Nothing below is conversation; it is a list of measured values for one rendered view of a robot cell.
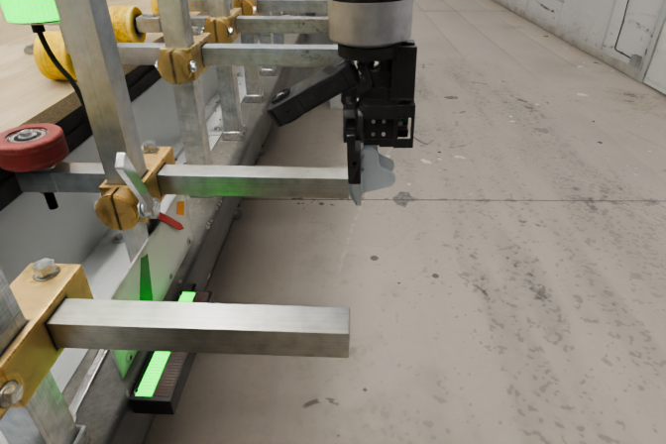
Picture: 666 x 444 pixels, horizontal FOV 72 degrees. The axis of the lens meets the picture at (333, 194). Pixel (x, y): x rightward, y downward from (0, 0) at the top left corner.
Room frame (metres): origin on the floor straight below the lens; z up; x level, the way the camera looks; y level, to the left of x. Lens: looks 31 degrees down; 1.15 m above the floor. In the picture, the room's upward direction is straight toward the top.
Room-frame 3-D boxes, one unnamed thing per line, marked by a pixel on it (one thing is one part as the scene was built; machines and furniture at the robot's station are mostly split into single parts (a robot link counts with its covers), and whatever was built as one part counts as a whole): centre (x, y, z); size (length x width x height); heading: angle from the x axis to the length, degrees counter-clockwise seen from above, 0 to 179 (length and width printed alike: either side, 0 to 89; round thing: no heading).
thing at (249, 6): (1.27, 0.22, 0.95); 0.13 x 0.06 x 0.05; 178
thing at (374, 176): (0.51, -0.05, 0.86); 0.06 x 0.03 x 0.09; 87
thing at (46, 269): (0.32, 0.26, 0.87); 0.02 x 0.02 x 0.01
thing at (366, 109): (0.52, -0.05, 0.97); 0.09 x 0.08 x 0.12; 87
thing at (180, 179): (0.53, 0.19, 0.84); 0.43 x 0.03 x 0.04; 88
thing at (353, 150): (0.50, -0.03, 0.91); 0.05 x 0.02 x 0.09; 177
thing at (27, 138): (0.54, 0.39, 0.85); 0.08 x 0.08 x 0.11
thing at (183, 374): (0.42, 0.19, 0.68); 0.22 x 0.05 x 0.05; 178
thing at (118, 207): (0.52, 0.25, 0.85); 0.13 x 0.06 x 0.05; 178
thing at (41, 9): (0.50, 0.30, 1.07); 0.06 x 0.06 x 0.02
